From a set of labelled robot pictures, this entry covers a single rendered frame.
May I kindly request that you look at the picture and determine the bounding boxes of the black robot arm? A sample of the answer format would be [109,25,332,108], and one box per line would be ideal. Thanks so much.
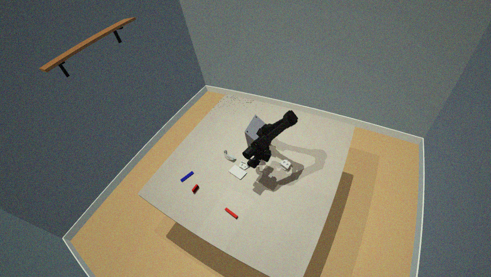
[242,110,298,162]

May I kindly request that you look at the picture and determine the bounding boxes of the blue flat bar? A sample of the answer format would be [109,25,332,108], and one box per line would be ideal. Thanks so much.
[181,171,194,182]

